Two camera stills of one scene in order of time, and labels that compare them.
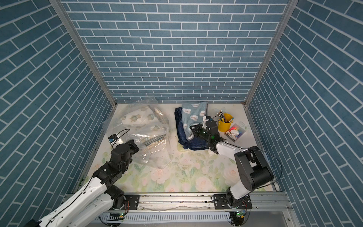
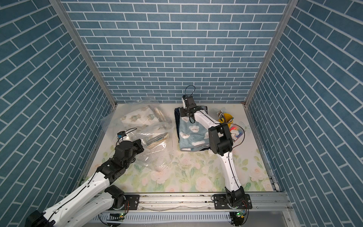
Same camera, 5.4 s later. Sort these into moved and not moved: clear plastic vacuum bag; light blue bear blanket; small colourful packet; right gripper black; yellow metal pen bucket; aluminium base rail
Moved: right gripper black; light blue bear blanket
Not moved: yellow metal pen bucket; clear plastic vacuum bag; small colourful packet; aluminium base rail
